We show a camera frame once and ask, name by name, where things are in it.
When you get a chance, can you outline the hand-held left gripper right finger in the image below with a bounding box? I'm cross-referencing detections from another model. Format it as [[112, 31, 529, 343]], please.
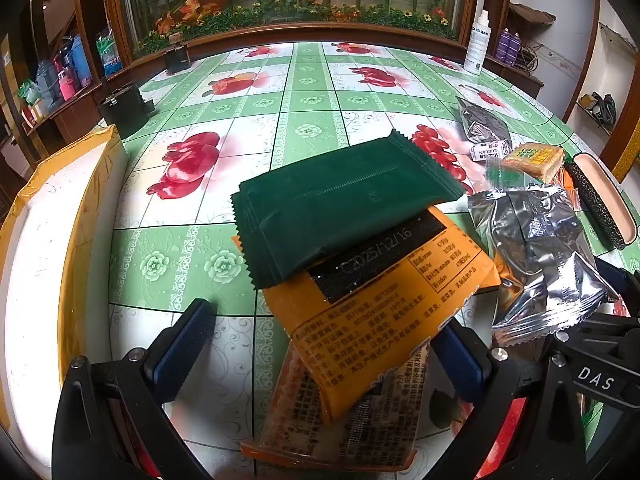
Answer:
[[432, 317, 548, 480]]

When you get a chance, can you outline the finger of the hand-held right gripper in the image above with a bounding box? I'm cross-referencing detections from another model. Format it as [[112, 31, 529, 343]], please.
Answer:
[[542, 312, 640, 361], [587, 255, 640, 318]]

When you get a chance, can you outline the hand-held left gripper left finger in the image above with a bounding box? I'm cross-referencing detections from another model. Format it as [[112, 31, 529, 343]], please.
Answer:
[[52, 297, 218, 480]]

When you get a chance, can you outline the orange packet with black stripe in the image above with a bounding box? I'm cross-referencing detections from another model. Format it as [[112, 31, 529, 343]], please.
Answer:
[[231, 205, 501, 426]]

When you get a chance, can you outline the silver snack packet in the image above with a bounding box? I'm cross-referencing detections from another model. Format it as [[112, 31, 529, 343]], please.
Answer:
[[467, 182, 621, 348]]

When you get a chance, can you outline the yellow cardboard box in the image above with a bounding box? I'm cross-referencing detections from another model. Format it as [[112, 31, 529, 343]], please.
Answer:
[[0, 125, 132, 461]]

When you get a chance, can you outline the clear orange snack packet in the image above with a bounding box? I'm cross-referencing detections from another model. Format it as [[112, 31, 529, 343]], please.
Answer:
[[239, 337, 433, 471]]

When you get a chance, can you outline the dark green snack packet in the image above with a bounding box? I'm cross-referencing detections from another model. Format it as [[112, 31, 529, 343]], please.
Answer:
[[231, 129, 467, 291]]

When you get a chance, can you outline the silver foil packet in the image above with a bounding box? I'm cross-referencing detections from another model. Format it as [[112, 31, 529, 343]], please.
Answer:
[[456, 96, 513, 148]]

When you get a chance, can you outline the dark patterned glasses case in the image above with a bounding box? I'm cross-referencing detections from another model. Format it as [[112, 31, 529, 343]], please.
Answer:
[[570, 152, 638, 251]]

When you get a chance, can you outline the orange packet with red label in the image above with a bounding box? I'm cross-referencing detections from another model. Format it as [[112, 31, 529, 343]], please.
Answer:
[[557, 165, 583, 211]]

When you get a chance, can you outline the cracker packet with green label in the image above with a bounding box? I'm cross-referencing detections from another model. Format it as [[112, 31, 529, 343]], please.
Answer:
[[487, 142, 566, 188]]

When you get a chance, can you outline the white wrapped candy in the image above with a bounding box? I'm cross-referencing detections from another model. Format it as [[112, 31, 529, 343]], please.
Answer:
[[470, 141, 511, 162]]

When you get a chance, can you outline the large black box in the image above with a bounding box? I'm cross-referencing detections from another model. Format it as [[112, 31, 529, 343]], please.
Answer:
[[96, 82, 155, 137]]

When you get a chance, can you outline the white spray bottle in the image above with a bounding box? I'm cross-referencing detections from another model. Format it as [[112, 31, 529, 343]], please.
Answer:
[[462, 10, 490, 75]]

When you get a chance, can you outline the pink bottle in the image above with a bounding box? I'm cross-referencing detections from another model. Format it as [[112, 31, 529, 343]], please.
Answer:
[[57, 70, 78, 101]]

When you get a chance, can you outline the small black box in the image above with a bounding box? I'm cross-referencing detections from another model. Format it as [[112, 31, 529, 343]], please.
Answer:
[[165, 35, 192, 73]]

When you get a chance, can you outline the green bag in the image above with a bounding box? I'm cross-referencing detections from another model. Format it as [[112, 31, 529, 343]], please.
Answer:
[[17, 80, 43, 111]]

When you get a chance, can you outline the blue grey jug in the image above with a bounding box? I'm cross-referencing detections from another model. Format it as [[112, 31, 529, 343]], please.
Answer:
[[35, 59, 63, 106]]

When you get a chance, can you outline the blue thermos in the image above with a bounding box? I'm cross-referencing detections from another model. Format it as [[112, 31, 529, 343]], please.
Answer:
[[70, 35, 93, 88]]

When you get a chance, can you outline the coil of cable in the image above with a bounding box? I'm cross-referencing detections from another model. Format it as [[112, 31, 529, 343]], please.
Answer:
[[517, 42, 543, 73]]

